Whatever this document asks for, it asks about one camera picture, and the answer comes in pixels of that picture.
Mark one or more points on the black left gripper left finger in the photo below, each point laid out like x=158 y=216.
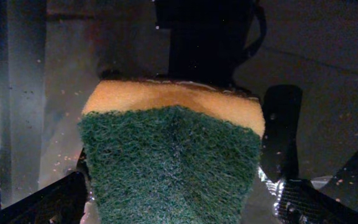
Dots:
x=61 y=202

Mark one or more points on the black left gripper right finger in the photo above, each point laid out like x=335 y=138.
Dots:
x=298 y=202

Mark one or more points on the green yellow sponge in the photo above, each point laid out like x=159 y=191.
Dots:
x=170 y=152

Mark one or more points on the black rectangular tray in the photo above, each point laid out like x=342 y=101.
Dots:
x=298 y=58

